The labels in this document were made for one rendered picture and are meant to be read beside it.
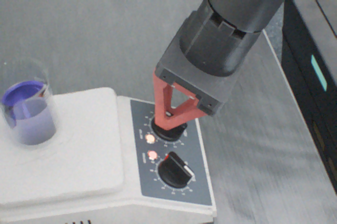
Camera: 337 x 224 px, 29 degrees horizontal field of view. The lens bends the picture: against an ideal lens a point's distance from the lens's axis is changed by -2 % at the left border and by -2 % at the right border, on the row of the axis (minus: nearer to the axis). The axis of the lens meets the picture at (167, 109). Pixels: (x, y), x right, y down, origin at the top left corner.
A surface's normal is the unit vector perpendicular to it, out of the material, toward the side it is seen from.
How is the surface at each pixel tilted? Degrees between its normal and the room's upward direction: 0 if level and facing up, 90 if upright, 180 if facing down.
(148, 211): 90
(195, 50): 66
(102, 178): 0
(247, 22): 87
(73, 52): 0
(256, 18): 93
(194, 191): 30
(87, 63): 0
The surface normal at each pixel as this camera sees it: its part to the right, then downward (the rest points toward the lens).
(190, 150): 0.42, -0.64
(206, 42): -0.56, 0.39
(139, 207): 0.13, 0.75
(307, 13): -0.09, -0.65
